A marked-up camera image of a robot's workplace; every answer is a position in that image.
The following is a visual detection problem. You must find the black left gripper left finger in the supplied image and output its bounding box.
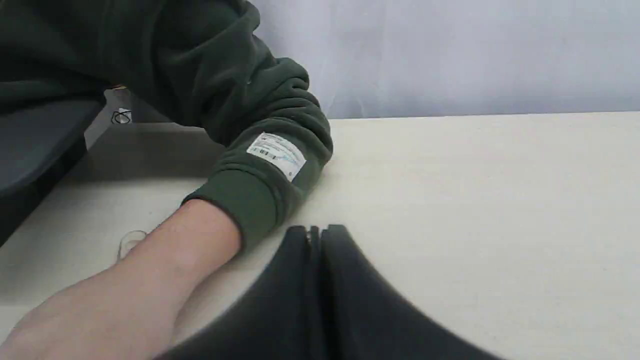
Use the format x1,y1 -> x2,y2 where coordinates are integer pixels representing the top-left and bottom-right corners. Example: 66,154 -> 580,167
158,226 -> 321,360

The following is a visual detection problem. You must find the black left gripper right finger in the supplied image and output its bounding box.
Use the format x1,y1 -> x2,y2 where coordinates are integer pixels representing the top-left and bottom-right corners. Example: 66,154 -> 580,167
320,225 -> 496,360

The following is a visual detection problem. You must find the white paint brush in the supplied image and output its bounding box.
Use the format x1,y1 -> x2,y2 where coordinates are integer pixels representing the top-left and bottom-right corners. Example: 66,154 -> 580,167
116,230 -> 147,262

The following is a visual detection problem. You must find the green sleeved forearm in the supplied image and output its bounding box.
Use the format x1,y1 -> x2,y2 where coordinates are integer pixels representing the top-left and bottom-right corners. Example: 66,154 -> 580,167
0,0 -> 334,311

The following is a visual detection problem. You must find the person's bare hand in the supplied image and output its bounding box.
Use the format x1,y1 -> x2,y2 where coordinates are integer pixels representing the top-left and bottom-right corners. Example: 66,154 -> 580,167
0,280 -> 181,360

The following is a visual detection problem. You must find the dark grey chair seat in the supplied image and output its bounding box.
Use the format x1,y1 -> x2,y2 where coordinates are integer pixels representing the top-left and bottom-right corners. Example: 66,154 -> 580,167
0,95 -> 106,244

